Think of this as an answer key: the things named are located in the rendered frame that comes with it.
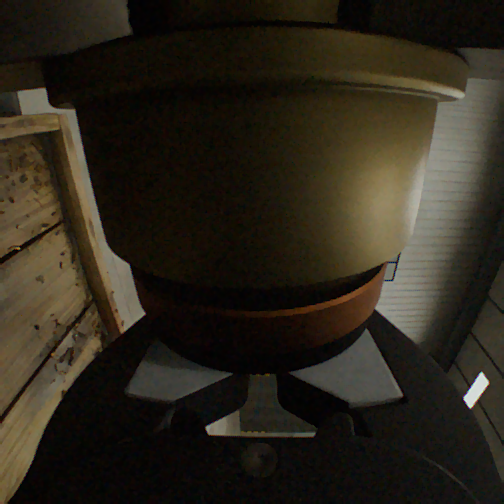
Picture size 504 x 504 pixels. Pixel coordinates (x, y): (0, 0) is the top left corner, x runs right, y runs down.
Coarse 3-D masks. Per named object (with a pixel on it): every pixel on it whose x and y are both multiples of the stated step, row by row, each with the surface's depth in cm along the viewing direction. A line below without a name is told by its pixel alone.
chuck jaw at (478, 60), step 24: (384, 0) 3; (408, 0) 3; (432, 0) 3; (456, 0) 3; (480, 0) 3; (384, 24) 4; (408, 24) 3; (432, 24) 3; (456, 24) 3; (480, 24) 3; (456, 48) 3; (480, 48) 3; (480, 72) 5
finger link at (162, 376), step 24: (144, 360) 7; (168, 360) 7; (144, 384) 6; (168, 384) 6; (192, 384) 6; (216, 384) 6; (240, 384) 7; (192, 408) 6; (216, 408) 7; (240, 408) 7
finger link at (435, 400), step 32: (384, 320) 8; (384, 352) 7; (416, 352) 7; (416, 384) 6; (448, 384) 6; (352, 416) 6; (384, 416) 5; (416, 416) 5; (448, 416) 5; (416, 448) 5; (448, 448) 5; (480, 448) 5; (480, 480) 4
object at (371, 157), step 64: (192, 0) 4; (256, 0) 4; (320, 0) 4; (64, 64) 3; (128, 64) 3; (192, 64) 3; (256, 64) 3; (320, 64) 3; (384, 64) 3; (448, 64) 3; (128, 128) 4; (192, 128) 4; (256, 128) 3; (320, 128) 4; (384, 128) 4; (128, 192) 4; (192, 192) 4; (256, 192) 4; (320, 192) 4; (384, 192) 4; (128, 256) 5; (192, 256) 4; (256, 256) 4; (320, 256) 4; (384, 256) 5; (192, 320) 6; (256, 320) 5; (320, 320) 6
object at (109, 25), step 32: (0, 0) 3; (32, 0) 3; (64, 0) 3; (96, 0) 3; (128, 0) 4; (0, 32) 3; (32, 32) 3; (64, 32) 3; (96, 32) 4; (128, 32) 4; (0, 64) 3; (32, 64) 4
